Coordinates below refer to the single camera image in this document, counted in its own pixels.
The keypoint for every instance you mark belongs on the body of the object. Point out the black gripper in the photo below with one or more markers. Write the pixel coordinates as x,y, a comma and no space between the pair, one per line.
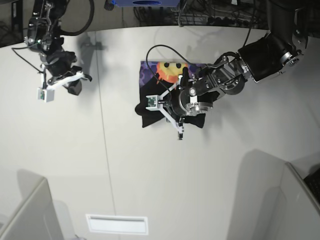
182,104
59,64

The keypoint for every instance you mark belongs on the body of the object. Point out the black T-shirt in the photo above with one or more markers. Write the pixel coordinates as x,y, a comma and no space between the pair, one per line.
154,81

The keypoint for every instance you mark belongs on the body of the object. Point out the black power strip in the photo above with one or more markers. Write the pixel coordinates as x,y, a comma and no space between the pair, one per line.
228,22

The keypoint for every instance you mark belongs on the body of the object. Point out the blue box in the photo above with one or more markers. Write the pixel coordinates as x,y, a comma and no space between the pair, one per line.
146,3

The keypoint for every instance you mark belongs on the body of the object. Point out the white label plate on table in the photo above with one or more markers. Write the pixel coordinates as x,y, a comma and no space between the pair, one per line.
122,225

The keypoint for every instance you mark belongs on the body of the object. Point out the black keyboard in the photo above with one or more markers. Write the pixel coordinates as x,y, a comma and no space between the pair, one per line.
313,183

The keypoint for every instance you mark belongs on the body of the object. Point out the right grey partition panel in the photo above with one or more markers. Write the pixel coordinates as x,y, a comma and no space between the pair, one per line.
293,213

